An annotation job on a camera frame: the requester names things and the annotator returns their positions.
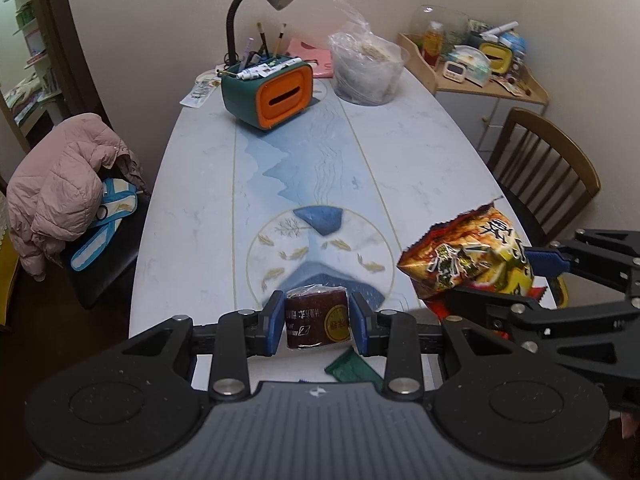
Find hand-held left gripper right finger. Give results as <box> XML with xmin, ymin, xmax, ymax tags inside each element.
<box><xmin>349</xmin><ymin>291</ymin><xmax>506</xmax><ymax>401</ymax></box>

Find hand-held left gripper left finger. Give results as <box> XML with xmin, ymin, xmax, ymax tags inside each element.
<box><xmin>122</xmin><ymin>290</ymin><xmax>288</xmax><ymax>401</ymax></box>

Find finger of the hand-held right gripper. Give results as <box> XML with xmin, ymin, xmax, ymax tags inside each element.
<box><xmin>525</xmin><ymin>229</ymin><xmax>640</xmax><ymax>306</ymax></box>
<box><xmin>446</xmin><ymin>282</ymin><xmax>640</xmax><ymax>382</ymax></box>

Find dark brown snack packet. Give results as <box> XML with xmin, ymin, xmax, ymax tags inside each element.
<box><xmin>284</xmin><ymin>285</ymin><xmax>349</xmax><ymax>350</ymax></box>

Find gold red chip bag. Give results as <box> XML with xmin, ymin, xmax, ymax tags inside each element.
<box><xmin>397</xmin><ymin>200</ymin><xmax>571</xmax><ymax>328</ymax></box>

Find dark green snack bar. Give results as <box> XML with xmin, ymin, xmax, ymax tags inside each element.
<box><xmin>324</xmin><ymin>349</ymin><xmax>385</xmax><ymax>393</ymax></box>

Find wooden chair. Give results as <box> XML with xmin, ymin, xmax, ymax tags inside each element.
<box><xmin>487</xmin><ymin>107</ymin><xmax>601</xmax><ymax>248</ymax></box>

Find white side cabinet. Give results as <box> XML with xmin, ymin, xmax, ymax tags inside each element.
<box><xmin>435</xmin><ymin>87</ymin><xmax>548</xmax><ymax>153</ymax></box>

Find black chair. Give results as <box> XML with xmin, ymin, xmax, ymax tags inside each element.
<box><xmin>65</xmin><ymin>195</ymin><xmax>151</xmax><ymax>311</ymax></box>

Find blue white bag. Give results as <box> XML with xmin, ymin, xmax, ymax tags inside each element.
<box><xmin>70</xmin><ymin>177</ymin><xmax>138</xmax><ymax>271</ymax></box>

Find yellow tissue box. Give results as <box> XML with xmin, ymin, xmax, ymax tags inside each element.
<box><xmin>479</xmin><ymin>41</ymin><xmax>513</xmax><ymax>77</ymax></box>

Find white tissue pack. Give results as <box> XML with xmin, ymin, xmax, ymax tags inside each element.
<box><xmin>452</xmin><ymin>46</ymin><xmax>493</xmax><ymax>86</ymax></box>

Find small blue packet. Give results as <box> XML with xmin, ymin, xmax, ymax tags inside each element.
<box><xmin>500</xmin><ymin>32</ymin><xmax>528</xmax><ymax>61</ymax></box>

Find green orange desk organizer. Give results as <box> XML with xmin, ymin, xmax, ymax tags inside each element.
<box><xmin>220</xmin><ymin>54</ymin><xmax>314</xmax><ymax>132</ymax></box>

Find wooden side cabinet with clutter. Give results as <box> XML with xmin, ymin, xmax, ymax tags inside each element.
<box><xmin>397</xmin><ymin>32</ymin><xmax>549</xmax><ymax>106</ymax></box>

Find white paper packet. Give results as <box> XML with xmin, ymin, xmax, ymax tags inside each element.
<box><xmin>180</xmin><ymin>77</ymin><xmax>223</xmax><ymax>108</ymax></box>

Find clear plastic jar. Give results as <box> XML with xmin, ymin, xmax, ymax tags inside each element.
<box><xmin>409</xmin><ymin>4</ymin><xmax>471</xmax><ymax>68</ymax></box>

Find clear plastic bag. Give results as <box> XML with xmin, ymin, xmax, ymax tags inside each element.
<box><xmin>327</xmin><ymin>0</ymin><xmax>411</xmax><ymax>106</ymax></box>

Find white tube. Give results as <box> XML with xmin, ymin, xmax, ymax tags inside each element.
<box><xmin>237</xmin><ymin>57</ymin><xmax>301</xmax><ymax>81</ymax></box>

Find pink puffer jacket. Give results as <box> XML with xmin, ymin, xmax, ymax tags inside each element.
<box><xmin>7</xmin><ymin>112</ymin><xmax>146</xmax><ymax>281</ymax></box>

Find yellow cloth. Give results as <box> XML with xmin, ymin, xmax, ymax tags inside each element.
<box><xmin>0</xmin><ymin>240</ymin><xmax>21</xmax><ymax>331</ymax></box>

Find pink folder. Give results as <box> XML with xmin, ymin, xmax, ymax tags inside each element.
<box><xmin>285</xmin><ymin>38</ymin><xmax>335</xmax><ymax>79</ymax></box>

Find bookshelf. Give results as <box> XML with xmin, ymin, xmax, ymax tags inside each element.
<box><xmin>0</xmin><ymin>0</ymin><xmax>63</xmax><ymax>126</ymax></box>

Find wooden door frame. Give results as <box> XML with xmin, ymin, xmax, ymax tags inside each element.
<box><xmin>30</xmin><ymin>0</ymin><xmax>113</xmax><ymax>131</ymax></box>

